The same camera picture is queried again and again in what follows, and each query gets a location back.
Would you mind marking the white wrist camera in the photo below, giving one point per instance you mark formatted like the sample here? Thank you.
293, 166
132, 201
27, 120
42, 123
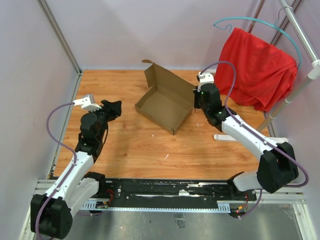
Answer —
204, 78
87, 103

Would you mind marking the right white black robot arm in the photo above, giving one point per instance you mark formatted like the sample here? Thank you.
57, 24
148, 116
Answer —
277, 165

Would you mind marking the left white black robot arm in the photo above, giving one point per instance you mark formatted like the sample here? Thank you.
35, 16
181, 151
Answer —
75, 165

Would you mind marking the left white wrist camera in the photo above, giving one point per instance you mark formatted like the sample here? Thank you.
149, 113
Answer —
87, 103

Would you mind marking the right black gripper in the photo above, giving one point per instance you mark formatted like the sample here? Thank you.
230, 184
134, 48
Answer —
196, 94

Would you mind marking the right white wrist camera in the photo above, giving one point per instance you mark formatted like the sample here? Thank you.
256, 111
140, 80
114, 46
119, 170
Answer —
204, 78

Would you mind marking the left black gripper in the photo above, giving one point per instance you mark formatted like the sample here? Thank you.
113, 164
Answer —
112, 109

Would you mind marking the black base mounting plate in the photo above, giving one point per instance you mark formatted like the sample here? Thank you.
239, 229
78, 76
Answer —
168, 195

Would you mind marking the white clothes rack stand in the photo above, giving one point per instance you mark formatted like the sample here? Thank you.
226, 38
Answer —
288, 34

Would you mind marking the red cloth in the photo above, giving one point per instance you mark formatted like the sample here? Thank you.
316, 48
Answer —
254, 72

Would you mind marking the brown cardboard box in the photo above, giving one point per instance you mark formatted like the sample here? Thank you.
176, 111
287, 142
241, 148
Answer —
169, 100

